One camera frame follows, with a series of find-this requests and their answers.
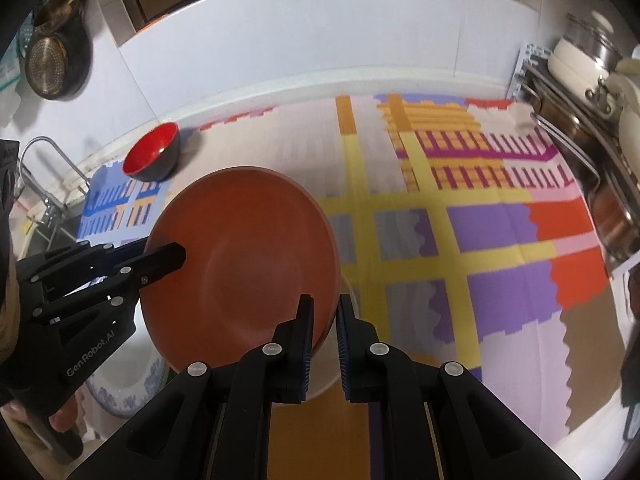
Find steel sink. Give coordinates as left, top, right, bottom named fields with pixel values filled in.
left=15, top=210, right=83, bottom=271

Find white packets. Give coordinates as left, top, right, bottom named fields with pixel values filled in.
left=0, top=50, right=26, bottom=126

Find cream kettle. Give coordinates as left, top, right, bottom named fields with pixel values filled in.
left=590, top=45, right=640, bottom=171

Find reddish brown plate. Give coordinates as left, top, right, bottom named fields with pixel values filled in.
left=140, top=166, right=340, bottom=376

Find red and black bowl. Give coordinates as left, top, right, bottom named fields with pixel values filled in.
left=122, top=122, right=181, bottom=182

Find white plastic rack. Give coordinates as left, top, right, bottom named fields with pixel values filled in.
left=510, top=40, right=640, bottom=281

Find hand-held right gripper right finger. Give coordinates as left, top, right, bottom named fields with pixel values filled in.
left=335, top=292, right=576, bottom=480

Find golden hanging strainer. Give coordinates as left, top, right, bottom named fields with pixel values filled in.
left=32, top=0, right=91, bottom=36

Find person's left hand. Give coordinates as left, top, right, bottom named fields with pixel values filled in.
left=50, top=394, right=86, bottom=433

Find blue patterned white plate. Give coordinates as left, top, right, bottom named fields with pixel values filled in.
left=82, top=330, right=173, bottom=418

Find dark round hanging pan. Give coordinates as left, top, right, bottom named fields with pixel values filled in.
left=25, top=30, right=93, bottom=101

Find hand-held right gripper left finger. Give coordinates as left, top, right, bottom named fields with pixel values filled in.
left=65, top=294, right=316, bottom=480

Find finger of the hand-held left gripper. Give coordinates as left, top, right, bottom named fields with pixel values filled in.
left=107, top=241, right=187, bottom=306
left=75, top=238, right=151, bottom=274

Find cream pot with steel lid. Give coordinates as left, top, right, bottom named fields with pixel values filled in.
left=547, top=12, right=623, bottom=93

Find pan with wire loop handle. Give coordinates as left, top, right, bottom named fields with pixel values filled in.
left=522, top=77, right=608, bottom=161

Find dark cloth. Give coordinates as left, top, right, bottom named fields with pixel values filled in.
left=0, top=140, right=23, bottom=271

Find pan with long steel handle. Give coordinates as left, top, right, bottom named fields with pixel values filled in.
left=530, top=112, right=640, bottom=261

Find steel faucet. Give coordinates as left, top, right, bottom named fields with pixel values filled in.
left=19, top=137, right=91, bottom=226

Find colourful patterned mat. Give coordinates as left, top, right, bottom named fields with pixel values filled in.
left=75, top=92, right=626, bottom=480

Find black appliance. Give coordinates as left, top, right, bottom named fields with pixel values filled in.
left=619, top=260, right=640, bottom=441

